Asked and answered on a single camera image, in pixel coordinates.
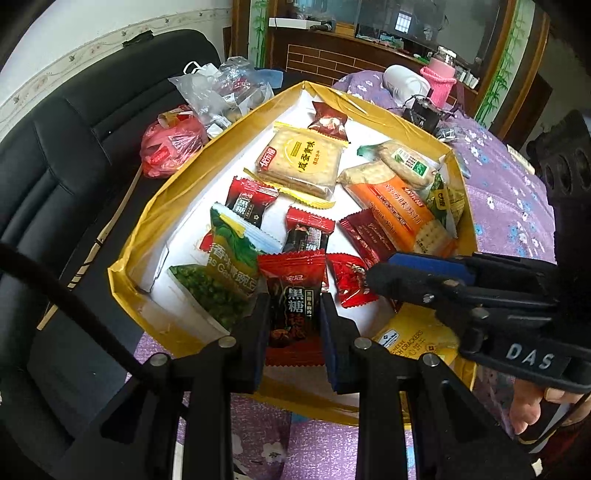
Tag orange cracker packet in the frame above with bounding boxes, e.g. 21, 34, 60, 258
337, 161, 458, 260

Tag yellow square cracker packet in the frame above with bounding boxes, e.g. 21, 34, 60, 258
244, 121, 350, 209

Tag wooden stick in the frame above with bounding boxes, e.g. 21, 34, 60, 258
37, 165, 145, 331

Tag purple floral tablecloth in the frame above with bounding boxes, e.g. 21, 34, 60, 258
134, 69, 560, 480

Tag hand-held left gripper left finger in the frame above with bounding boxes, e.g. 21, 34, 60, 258
51, 292, 271, 480

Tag green round cracker packet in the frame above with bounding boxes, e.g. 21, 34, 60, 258
358, 140, 444, 190

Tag red plastic bag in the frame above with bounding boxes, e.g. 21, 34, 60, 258
140, 105, 209, 180

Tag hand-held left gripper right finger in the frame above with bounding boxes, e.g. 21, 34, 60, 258
320, 292, 536, 480

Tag clear plastic bag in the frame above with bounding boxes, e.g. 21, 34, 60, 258
168, 56, 276, 140

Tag black pot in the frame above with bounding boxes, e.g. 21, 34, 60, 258
402, 95, 442, 133

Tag dark red biscuit packet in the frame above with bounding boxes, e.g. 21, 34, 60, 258
339, 209, 400, 271

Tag yellow card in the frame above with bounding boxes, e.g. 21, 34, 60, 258
505, 144, 535, 174

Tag wooden cabinet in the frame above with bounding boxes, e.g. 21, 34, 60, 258
265, 25, 486, 117

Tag gold green snack packet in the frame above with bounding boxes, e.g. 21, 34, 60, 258
425, 173, 466, 228

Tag person's right hand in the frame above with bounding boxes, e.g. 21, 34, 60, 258
509, 377, 579, 433

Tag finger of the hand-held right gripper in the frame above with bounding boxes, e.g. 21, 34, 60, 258
387, 251, 560, 297
366, 262, 562, 357

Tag glass window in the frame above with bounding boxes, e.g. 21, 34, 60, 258
272, 0, 507, 61

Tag green pea snack packet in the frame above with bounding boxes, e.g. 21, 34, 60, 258
167, 206, 284, 334

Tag dark red foil snack packet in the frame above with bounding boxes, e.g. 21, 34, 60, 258
308, 100, 352, 140

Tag pink knit covered bottle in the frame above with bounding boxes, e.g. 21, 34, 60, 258
419, 46, 458, 108

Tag red black candy packet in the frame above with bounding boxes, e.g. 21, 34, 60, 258
225, 178, 280, 228
283, 206, 337, 254
257, 250, 331, 369

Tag yellow cheese cracker packet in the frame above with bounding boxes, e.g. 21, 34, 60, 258
370, 310, 463, 370

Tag white round container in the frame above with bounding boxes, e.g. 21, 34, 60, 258
383, 65, 431, 102

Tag black leather chair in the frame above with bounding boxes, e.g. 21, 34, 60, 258
0, 28, 223, 480

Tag yellow cardboard box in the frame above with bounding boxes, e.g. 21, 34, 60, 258
107, 80, 477, 426

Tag thick black cable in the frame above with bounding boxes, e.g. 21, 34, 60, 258
0, 242, 151, 374

